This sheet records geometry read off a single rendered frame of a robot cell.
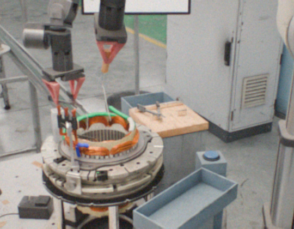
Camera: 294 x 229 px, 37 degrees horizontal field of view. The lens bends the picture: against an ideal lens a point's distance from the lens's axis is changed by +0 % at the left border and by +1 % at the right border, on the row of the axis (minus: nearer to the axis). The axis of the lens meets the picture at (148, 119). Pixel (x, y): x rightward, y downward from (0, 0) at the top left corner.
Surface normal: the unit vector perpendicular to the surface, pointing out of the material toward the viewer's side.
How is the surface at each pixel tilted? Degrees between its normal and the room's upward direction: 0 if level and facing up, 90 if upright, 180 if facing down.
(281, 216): 90
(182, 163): 90
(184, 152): 90
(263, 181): 0
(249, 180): 0
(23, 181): 0
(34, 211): 90
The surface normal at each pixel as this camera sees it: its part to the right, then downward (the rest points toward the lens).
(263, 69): 0.47, 0.33
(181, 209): 0.00, -0.91
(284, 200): -0.16, 0.40
